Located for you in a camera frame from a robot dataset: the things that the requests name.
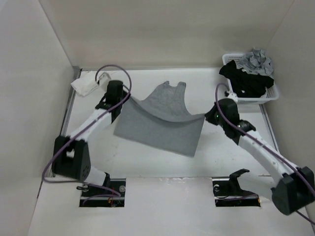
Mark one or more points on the grey tank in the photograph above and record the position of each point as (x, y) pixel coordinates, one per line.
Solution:
(161, 121)
(256, 63)

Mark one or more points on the black tank top in basket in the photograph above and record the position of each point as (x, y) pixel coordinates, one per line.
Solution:
(246, 85)

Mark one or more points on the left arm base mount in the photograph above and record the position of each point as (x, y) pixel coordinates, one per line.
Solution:
(97, 197)

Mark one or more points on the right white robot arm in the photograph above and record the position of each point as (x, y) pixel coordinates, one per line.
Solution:
(290, 187)

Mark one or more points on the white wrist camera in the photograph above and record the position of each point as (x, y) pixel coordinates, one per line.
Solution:
(231, 95)
(103, 80)

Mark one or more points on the folded white tank top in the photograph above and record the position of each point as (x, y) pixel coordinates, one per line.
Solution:
(87, 83)

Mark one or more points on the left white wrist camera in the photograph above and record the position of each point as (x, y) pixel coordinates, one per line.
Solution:
(103, 80)

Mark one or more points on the crumpled grey tank top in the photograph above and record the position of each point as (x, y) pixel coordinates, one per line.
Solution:
(256, 63)

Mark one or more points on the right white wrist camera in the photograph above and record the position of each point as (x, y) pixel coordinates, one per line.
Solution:
(231, 95)

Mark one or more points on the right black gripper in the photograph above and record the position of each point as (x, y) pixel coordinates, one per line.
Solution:
(209, 116)

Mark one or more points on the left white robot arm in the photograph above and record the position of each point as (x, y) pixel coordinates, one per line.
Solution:
(72, 154)

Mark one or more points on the white plastic laundry basket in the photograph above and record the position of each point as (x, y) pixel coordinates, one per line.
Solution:
(271, 93)

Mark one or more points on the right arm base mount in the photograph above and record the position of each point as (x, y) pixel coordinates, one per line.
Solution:
(228, 193)

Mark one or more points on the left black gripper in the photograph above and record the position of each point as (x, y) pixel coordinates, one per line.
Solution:
(125, 94)

